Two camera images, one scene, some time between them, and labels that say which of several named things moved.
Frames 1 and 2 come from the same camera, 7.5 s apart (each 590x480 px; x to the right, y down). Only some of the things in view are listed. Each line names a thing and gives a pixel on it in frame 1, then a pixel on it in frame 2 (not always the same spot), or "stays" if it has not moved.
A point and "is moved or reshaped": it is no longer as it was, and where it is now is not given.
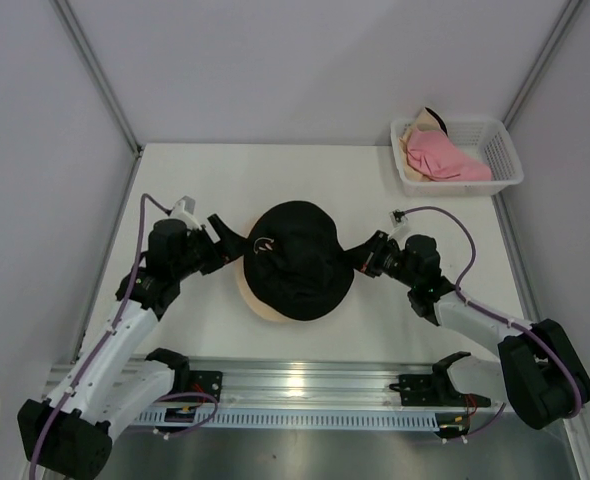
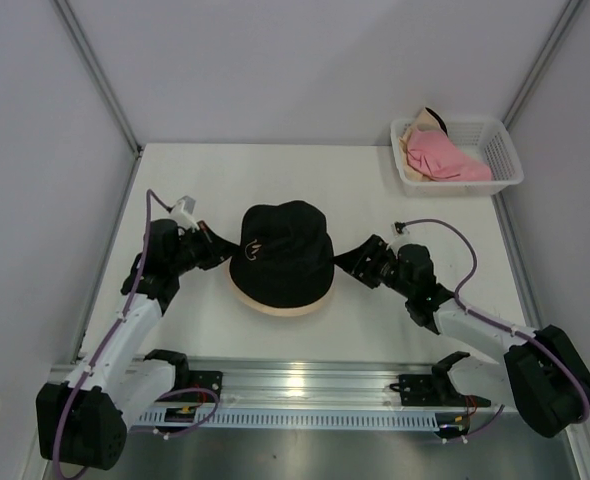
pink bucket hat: (434, 153) stays
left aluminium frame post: (90, 57) stays
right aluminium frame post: (540, 62) stays
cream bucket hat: (251, 300) → (285, 311)
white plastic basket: (487, 138) stays
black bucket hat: (295, 262) is moved or reshaped
